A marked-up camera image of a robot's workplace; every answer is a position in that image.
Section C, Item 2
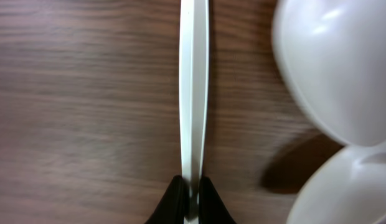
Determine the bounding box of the white plastic spoon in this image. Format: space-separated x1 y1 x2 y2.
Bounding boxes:
179 0 209 224
272 0 386 146
286 143 386 224

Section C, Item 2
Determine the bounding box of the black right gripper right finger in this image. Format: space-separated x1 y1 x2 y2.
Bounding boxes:
199 177 236 224

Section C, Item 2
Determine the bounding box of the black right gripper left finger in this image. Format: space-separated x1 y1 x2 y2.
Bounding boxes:
145 175 184 224

